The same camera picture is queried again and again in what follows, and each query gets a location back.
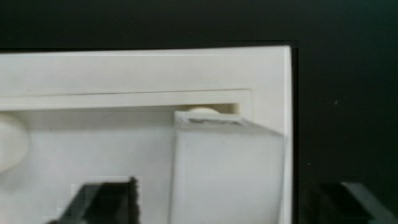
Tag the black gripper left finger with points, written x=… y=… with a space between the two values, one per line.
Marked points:
x=103 y=205

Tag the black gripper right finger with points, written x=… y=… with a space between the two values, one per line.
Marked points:
x=341 y=203

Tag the white table leg with tag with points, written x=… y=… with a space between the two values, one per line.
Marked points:
x=227 y=171

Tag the white square tabletop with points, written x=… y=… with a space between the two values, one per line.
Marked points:
x=99 y=139

